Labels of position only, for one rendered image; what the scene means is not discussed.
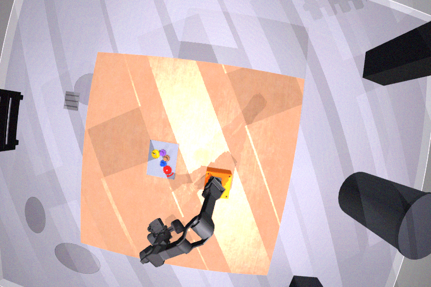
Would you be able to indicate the red gear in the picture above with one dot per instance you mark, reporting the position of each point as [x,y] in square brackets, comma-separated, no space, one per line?
[169,170]

